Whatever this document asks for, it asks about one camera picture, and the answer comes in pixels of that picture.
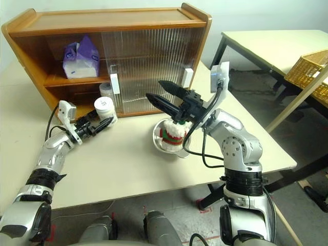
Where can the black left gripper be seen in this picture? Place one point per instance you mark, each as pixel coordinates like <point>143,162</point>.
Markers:
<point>85,128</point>

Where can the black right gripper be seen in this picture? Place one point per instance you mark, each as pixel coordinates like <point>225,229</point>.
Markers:
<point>192,107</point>

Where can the white lidded plastic jar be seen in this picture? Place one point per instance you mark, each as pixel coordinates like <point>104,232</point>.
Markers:
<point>105,109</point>
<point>105,89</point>

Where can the white knitted plush toy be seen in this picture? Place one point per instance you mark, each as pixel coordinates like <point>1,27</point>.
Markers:
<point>174,133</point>

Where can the small metal bowl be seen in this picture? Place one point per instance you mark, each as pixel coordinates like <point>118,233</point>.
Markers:
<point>156,138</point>

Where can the ribbed clear sliding door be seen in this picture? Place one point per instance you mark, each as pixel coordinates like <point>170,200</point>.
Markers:
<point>112,56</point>
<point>198,51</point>

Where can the purple tissue pack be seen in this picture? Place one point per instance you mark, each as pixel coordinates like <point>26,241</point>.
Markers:
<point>82,66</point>

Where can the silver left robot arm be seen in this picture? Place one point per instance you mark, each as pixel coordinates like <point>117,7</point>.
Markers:
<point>51,153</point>

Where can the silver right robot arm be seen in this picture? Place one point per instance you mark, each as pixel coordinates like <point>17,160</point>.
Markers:
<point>238,143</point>

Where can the wooden cabinet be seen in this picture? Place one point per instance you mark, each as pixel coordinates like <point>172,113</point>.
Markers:
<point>102,20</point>

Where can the black table leg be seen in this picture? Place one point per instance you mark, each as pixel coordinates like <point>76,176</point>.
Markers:
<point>212,197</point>

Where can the grey rounded robot knee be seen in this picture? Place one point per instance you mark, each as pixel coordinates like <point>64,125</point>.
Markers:
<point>100,230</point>
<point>161,228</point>

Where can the beige black-framed side table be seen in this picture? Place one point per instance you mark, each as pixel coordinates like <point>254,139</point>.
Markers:
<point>269,43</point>

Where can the light wooden beam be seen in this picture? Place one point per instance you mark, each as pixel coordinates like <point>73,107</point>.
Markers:
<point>294,105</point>

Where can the wicker basket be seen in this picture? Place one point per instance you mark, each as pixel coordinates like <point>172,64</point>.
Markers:
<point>307,66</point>
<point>320,94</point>

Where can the thin wooden stick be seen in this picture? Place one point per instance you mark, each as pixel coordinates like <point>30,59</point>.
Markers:
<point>289,228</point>

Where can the black metal floor foot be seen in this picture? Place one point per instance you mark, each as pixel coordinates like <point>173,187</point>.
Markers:
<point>316,198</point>

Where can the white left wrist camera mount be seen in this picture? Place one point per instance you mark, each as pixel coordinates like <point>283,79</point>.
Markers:
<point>64,110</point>

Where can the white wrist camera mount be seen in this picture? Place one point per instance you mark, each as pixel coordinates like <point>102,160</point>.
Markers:
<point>220,74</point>
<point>64,110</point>

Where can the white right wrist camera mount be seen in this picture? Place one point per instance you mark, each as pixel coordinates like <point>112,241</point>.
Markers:
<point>220,74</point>

